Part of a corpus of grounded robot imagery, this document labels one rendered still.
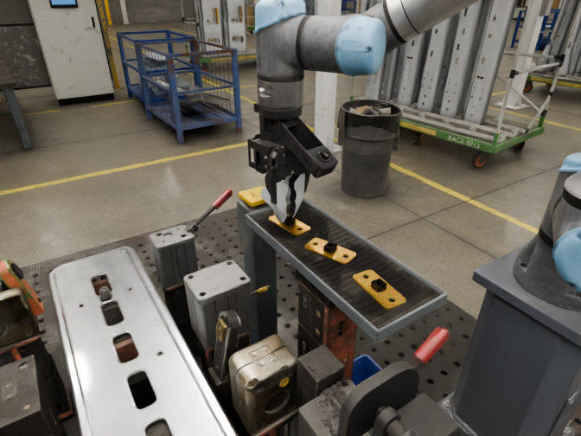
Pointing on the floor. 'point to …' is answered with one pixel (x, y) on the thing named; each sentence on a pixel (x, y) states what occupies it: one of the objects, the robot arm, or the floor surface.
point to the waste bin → (367, 144)
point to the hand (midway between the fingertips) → (289, 215)
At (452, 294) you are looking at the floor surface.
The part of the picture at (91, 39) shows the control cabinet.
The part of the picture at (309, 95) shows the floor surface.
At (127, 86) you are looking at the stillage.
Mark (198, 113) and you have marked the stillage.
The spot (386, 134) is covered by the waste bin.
